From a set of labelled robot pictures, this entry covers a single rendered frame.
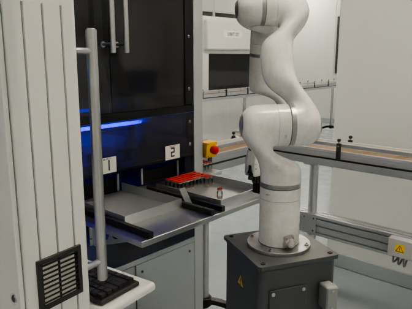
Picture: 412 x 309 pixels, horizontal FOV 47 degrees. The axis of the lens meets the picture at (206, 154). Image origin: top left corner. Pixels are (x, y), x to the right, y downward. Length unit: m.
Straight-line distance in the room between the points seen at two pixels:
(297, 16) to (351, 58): 1.70
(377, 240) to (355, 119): 0.90
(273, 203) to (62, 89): 0.68
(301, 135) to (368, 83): 1.83
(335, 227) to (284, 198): 1.35
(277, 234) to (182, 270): 0.91
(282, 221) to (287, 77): 0.41
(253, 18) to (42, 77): 0.74
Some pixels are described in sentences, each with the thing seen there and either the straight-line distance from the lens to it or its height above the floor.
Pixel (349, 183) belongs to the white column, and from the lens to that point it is 3.28.
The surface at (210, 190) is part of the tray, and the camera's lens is 1.94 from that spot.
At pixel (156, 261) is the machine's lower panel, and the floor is 0.56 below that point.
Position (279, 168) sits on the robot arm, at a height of 1.11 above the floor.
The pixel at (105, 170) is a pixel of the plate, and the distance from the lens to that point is 1.81.
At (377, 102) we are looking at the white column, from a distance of 3.13.
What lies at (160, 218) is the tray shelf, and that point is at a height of 0.88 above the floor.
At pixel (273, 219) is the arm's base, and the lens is 1.40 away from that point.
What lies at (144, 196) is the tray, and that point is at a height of 0.88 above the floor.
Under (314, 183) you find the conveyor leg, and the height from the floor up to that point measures 0.72.
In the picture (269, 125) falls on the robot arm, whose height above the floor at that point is 1.23.
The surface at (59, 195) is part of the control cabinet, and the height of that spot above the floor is 1.13.
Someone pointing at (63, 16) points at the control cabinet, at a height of 1.50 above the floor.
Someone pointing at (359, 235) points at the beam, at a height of 0.50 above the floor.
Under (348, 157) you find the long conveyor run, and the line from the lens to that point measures 2.56.
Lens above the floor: 1.42
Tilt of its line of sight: 12 degrees down
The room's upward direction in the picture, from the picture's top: straight up
